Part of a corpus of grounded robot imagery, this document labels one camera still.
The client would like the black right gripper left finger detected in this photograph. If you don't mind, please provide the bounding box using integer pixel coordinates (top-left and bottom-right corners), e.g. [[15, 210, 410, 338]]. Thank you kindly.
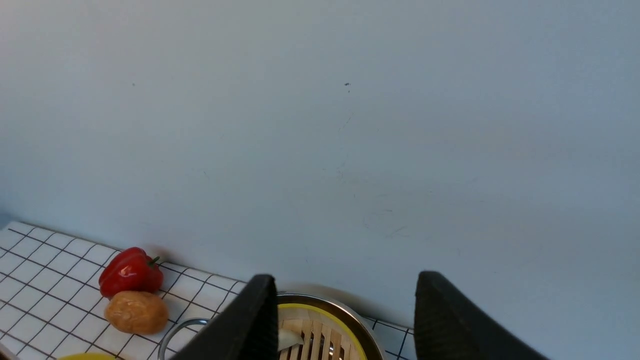
[[172, 274, 279, 360]]

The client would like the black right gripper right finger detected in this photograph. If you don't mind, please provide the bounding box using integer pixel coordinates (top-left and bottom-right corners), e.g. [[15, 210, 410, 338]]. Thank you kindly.
[[414, 271, 546, 360]]

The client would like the bamboo steamer basket yellow rim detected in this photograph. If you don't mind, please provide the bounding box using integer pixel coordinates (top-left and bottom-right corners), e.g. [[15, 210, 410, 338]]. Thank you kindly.
[[278, 303, 368, 360]]

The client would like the woven bamboo steamer lid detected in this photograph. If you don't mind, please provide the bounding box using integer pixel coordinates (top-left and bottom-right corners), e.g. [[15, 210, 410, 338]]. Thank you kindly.
[[57, 352, 117, 360]]

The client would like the stainless steel pot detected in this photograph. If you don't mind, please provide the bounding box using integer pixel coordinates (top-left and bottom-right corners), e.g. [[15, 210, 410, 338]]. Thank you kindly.
[[158, 291, 385, 360]]

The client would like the white crescent dumpling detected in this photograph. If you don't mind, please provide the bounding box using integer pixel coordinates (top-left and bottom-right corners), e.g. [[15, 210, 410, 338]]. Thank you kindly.
[[278, 328, 305, 352]]

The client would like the brown potato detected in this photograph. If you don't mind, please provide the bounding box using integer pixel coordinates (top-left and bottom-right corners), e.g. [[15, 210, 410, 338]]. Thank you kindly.
[[103, 291, 169, 335]]

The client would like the red bell pepper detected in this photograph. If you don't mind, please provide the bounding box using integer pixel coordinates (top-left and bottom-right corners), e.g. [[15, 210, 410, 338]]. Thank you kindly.
[[98, 247, 164, 299]]

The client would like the white checkered tablecloth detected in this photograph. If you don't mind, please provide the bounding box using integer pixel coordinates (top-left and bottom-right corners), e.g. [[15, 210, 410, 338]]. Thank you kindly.
[[0, 221, 417, 360]]

